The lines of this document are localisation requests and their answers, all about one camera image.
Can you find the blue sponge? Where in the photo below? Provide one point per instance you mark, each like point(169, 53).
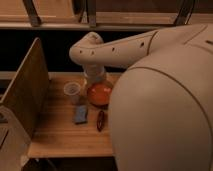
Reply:
point(80, 116)

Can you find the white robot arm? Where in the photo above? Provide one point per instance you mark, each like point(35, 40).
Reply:
point(161, 108)

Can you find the orange ceramic bowl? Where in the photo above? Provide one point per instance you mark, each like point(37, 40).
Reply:
point(99, 94)

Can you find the upper wooden shelf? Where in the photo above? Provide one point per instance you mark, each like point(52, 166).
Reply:
point(120, 15)

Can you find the left wooden divider panel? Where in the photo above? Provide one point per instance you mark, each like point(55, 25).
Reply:
point(22, 101)

